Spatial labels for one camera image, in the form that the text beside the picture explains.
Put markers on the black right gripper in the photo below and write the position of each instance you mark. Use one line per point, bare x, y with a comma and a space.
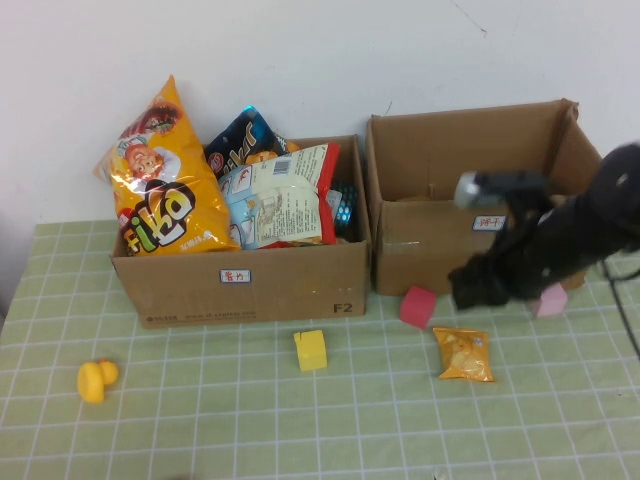
520, 265

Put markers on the red foam cube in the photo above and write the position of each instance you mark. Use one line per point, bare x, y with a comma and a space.
417, 307

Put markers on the small orange snack packet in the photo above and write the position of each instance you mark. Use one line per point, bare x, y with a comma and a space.
464, 354

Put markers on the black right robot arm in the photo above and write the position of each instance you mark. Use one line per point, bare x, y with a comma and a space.
595, 220

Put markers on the white and red snack bag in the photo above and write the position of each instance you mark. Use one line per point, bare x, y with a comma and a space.
285, 205

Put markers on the dark blue snack bag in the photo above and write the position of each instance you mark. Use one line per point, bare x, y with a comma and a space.
240, 142

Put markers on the white label with red writing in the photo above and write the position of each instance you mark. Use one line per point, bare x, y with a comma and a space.
487, 222
235, 276

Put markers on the pink foam cube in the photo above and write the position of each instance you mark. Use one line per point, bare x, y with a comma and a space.
552, 302

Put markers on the clear packing tape strip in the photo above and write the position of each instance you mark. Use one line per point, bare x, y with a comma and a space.
400, 246

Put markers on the taped cardboard box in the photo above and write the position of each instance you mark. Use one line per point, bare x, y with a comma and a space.
425, 150

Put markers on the teal polka dot package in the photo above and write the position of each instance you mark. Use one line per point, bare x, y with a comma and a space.
345, 205

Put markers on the yellow foam cube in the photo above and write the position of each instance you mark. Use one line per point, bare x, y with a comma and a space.
311, 351

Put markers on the cardboard box with F2 print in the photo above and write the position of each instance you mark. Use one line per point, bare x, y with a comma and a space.
280, 290

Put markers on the green checked tablecloth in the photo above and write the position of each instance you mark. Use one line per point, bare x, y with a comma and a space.
250, 410

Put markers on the large orange Fiko chip bag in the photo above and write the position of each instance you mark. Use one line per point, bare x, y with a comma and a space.
160, 200

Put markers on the yellow rubber duck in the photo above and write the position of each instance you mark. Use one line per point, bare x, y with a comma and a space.
95, 381

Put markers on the grey and black wrist camera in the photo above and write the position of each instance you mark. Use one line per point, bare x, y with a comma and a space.
480, 190

